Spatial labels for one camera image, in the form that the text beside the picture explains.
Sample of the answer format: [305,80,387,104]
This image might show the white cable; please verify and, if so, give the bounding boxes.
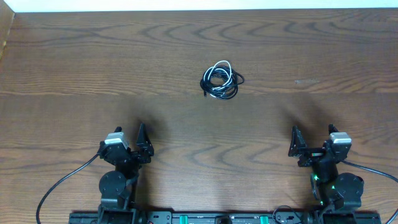
[203,60,233,98]

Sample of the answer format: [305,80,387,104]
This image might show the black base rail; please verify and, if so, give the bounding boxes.
[68,211,381,224]

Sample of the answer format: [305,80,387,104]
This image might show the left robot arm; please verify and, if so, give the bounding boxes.
[96,123,154,224]

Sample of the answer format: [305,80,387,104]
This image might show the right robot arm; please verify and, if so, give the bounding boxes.
[288,124,364,223]

